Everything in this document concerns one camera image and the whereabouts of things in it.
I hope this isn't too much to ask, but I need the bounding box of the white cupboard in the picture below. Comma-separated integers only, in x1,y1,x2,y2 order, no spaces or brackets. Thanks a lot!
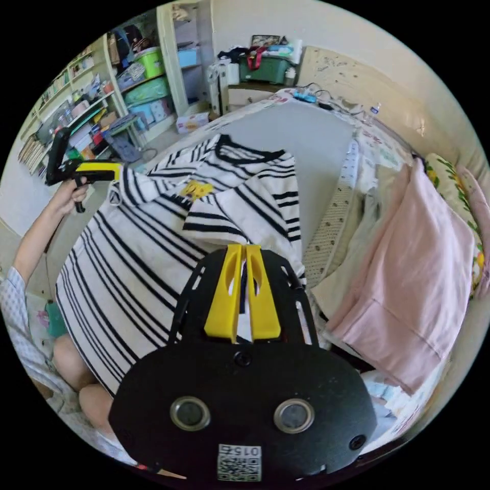
156,2,216,117

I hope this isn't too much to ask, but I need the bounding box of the black and white striped shirt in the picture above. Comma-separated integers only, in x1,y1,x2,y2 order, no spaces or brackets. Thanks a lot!
55,133,308,397

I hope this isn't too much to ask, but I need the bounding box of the green storage box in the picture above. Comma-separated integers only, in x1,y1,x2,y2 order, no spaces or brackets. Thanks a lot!
238,53,299,86

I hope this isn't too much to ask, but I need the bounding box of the person's left hand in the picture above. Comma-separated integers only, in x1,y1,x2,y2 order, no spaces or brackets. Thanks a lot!
56,179,89,217

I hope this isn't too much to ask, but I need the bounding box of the bed with grey mat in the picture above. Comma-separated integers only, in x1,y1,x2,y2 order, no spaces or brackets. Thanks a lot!
57,45,487,452

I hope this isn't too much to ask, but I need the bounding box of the white bookshelf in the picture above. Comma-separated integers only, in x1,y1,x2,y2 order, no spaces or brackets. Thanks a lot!
16,21,173,178

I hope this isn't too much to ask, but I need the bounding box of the blue-grey folding stool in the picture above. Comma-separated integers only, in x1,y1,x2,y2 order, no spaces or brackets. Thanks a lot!
102,114,149,164

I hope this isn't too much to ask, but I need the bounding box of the pile of clothes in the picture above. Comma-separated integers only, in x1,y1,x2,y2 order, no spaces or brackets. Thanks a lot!
308,155,478,397

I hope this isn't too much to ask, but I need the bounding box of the carton with pink print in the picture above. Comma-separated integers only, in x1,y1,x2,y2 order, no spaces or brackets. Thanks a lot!
175,111,211,135

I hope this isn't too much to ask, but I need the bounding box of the pillow with yellow flower print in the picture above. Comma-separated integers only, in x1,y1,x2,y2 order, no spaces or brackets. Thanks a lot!
424,152,486,299

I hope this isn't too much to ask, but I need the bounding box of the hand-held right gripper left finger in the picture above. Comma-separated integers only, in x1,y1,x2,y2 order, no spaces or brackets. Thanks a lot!
203,244,243,344

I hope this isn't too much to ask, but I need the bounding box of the white bedside table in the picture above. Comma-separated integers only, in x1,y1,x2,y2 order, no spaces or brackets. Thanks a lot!
226,82,286,112

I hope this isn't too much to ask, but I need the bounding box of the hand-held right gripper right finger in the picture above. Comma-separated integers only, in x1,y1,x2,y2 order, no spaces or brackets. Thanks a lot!
246,244,281,341

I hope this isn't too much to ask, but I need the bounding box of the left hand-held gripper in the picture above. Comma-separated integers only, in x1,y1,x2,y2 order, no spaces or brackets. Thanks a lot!
45,158,123,213

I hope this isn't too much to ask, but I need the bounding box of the person's body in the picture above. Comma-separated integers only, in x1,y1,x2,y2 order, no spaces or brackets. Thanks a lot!
0,265,140,467

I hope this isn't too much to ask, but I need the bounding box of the person's left forearm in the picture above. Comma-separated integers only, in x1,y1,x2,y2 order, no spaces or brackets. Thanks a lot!
12,201,77,286

